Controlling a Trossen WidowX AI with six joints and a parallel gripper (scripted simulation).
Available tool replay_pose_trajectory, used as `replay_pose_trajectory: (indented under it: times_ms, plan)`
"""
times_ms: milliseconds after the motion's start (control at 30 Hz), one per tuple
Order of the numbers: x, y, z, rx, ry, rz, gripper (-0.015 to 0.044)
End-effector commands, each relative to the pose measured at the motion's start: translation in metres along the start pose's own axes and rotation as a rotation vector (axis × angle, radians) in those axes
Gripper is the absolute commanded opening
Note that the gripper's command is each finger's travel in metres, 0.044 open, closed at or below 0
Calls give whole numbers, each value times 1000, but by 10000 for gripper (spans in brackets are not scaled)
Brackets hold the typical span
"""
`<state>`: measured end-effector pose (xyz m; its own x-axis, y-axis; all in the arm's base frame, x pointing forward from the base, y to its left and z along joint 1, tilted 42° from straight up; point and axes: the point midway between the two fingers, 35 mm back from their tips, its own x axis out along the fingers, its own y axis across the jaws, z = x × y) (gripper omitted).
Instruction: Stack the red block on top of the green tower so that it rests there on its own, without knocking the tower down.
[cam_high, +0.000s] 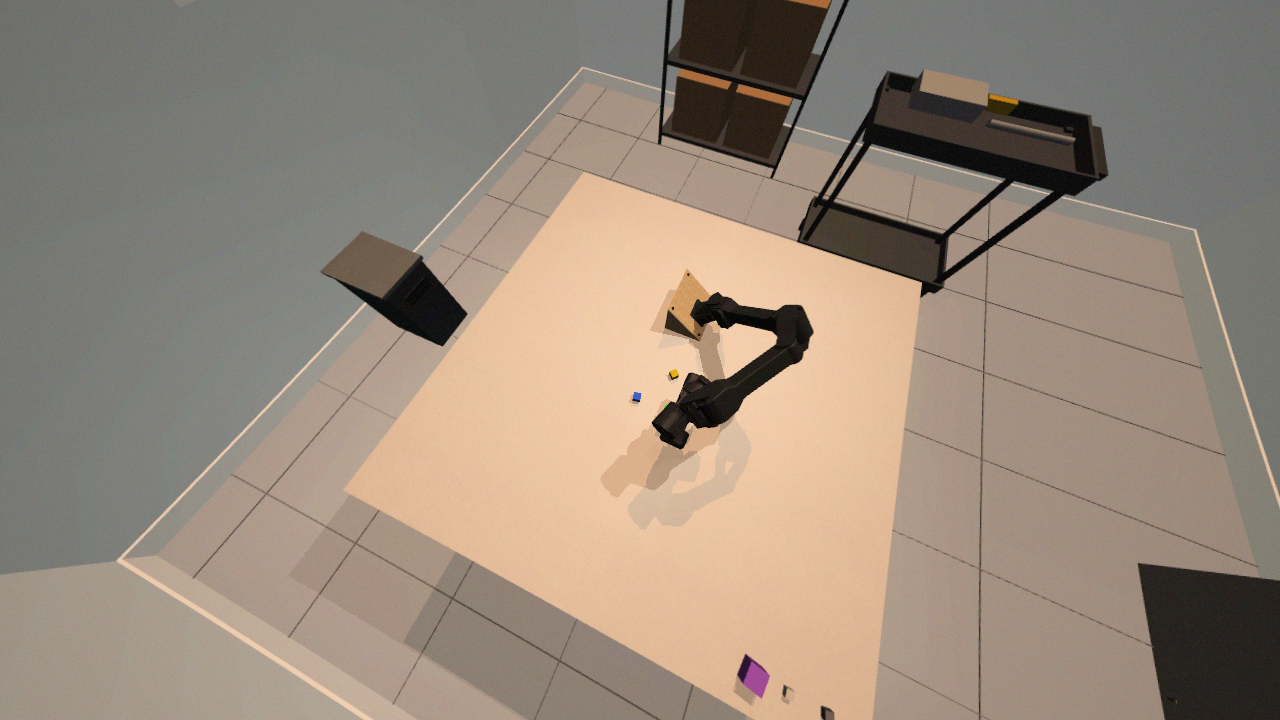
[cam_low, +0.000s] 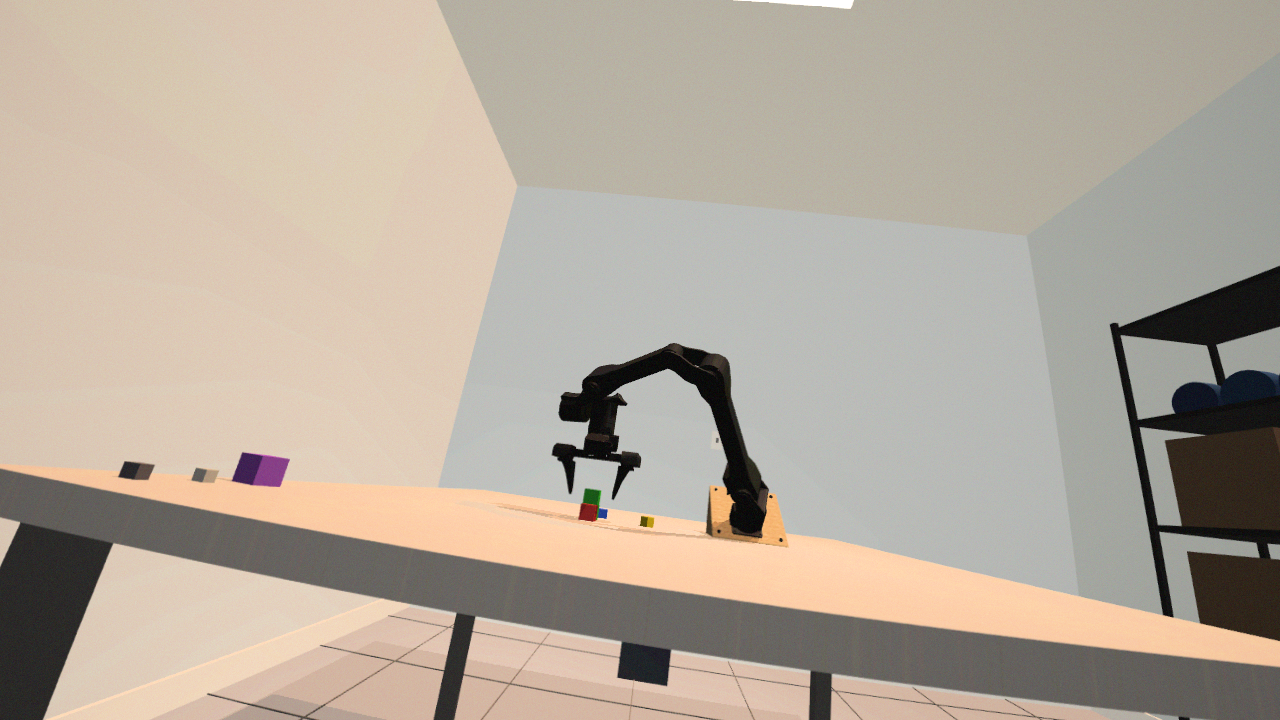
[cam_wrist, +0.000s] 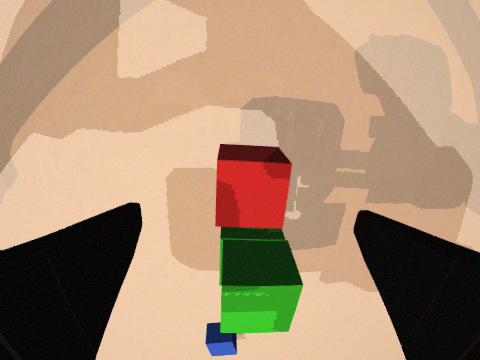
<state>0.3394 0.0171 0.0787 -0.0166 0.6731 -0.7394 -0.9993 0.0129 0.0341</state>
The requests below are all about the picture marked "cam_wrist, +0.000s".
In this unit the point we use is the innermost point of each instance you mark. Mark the small blue block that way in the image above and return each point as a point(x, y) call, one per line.
point(220, 343)

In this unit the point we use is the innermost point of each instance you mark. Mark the red block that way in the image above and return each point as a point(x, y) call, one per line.
point(252, 186)

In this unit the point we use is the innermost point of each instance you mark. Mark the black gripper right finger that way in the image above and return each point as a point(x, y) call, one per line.
point(429, 286)

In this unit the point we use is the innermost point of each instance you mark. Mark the green block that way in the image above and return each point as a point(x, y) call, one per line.
point(260, 286)
point(255, 233)

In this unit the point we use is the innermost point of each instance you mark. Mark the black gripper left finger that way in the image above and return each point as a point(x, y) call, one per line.
point(57, 292)

